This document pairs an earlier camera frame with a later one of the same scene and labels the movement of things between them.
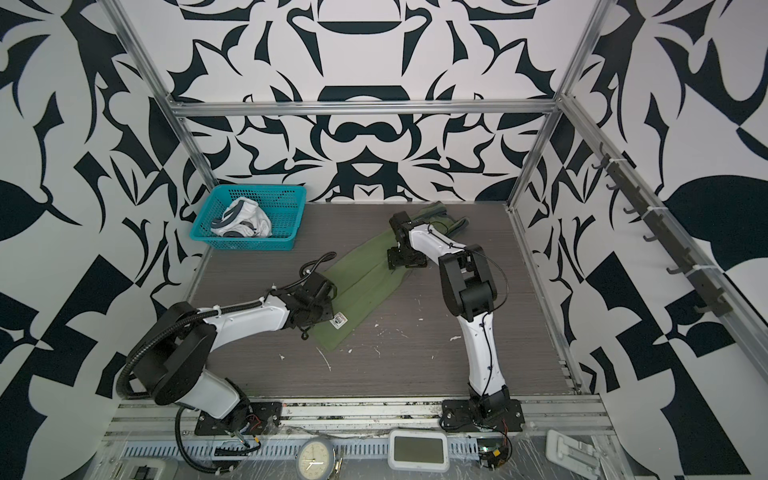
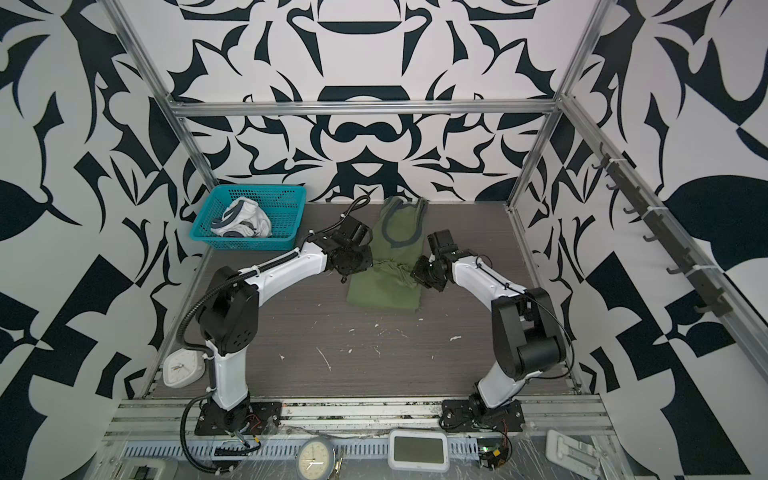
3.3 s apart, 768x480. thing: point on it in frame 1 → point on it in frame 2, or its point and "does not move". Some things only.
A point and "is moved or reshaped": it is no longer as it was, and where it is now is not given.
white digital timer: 411,450 does not move
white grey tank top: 243,218 does not move
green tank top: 364,281 is moved or reshaped
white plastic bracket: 573,454 does not move
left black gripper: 330,312 → 368,261
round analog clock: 315,459 does not move
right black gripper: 393,258 → 417,273
